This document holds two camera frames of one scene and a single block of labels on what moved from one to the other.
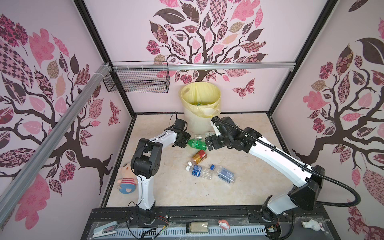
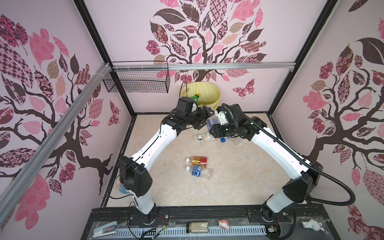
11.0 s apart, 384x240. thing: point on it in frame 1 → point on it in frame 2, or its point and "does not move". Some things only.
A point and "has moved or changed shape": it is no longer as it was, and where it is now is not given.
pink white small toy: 224,224 does not move
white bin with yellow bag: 201,103 does not move
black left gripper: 182,145 → 203,116
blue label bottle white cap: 200,171 does not move
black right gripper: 212,138 → 216,131
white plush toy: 313,224 does not move
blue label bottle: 224,173 has moved or changed shape
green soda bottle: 197,144 → 195,98
